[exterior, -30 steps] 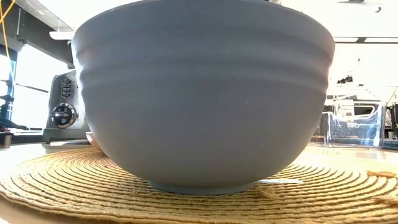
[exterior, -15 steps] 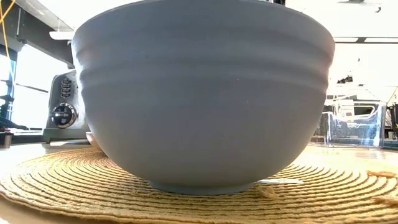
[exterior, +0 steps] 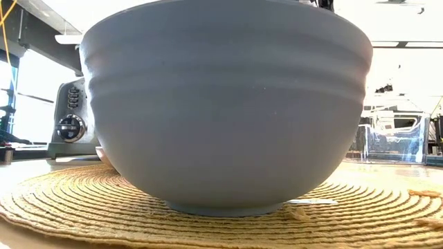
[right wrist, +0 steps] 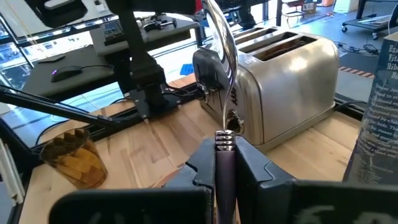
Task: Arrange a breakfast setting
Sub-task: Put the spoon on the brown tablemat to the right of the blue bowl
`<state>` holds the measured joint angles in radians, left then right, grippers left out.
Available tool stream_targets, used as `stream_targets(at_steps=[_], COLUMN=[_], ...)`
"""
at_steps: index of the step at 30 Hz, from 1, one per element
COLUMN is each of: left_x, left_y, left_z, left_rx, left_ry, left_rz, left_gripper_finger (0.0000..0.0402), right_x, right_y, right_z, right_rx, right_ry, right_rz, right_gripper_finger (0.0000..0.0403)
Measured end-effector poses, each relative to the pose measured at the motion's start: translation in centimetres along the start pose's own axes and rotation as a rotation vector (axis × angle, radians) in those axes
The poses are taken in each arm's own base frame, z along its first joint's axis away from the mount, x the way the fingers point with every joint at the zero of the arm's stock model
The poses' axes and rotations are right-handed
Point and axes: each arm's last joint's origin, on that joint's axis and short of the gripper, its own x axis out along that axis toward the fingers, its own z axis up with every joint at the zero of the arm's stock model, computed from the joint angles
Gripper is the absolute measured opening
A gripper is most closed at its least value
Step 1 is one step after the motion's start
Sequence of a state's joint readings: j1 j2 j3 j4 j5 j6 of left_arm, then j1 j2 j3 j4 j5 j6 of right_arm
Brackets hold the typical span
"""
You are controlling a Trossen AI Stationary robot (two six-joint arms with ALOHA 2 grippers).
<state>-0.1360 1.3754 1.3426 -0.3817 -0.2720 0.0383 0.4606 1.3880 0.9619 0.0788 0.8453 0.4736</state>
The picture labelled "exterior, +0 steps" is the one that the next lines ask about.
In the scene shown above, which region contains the black metal table frame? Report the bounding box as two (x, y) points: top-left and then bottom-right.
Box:
(12, 147), (50, 161)

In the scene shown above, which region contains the cereal flake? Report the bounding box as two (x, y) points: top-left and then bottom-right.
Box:
(407, 188), (443, 199)

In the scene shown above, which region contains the dark metal overhead beam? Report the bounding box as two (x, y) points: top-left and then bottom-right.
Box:
(0, 0), (84, 77)

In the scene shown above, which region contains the large blue ceramic bowl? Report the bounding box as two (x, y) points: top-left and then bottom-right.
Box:
(78, 0), (374, 218)

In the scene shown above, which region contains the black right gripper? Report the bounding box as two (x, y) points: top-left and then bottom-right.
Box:
(309, 0), (335, 11)

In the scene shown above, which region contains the black background rack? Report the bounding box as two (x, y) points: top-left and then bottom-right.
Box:
(428, 116), (443, 156)

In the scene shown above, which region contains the pink plate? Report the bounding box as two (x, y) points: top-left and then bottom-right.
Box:
(94, 145), (115, 169)

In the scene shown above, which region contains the yellow cable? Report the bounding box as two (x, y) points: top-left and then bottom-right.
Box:
(0, 0), (18, 91)

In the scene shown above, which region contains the black background equipment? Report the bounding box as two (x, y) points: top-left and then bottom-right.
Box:
(0, 105), (32, 145)

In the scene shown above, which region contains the blue vertical post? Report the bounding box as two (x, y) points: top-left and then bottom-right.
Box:
(8, 51), (20, 136)

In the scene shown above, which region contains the stainless steel four-slot toaster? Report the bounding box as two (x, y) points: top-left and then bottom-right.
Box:
(47, 77), (102, 160)

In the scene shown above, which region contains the round woven straw placemat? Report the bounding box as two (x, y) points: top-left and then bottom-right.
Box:
(0, 162), (443, 249)

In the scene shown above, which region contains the white light fixture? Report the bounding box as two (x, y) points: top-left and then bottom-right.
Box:
(54, 33), (84, 45)

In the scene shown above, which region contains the clear plastic bin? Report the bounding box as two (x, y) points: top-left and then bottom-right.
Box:
(358, 110), (431, 165)

